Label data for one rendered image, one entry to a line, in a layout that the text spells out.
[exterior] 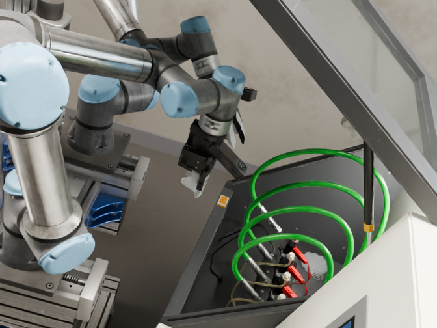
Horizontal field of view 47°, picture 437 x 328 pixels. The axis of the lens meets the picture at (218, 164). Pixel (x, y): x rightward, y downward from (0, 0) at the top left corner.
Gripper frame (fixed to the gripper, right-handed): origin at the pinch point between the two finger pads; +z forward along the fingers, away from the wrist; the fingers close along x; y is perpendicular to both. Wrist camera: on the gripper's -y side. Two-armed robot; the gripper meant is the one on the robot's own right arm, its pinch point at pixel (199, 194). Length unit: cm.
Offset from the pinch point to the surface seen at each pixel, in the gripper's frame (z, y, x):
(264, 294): 23.4, -26.8, 0.7
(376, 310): -25, -37, 42
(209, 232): 26.4, -5.3, -17.4
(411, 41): -3, -67, -202
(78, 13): 43, 122, -171
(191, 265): 26.4, -4.4, -1.5
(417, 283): -33, -39, 42
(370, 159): -39, -29, 21
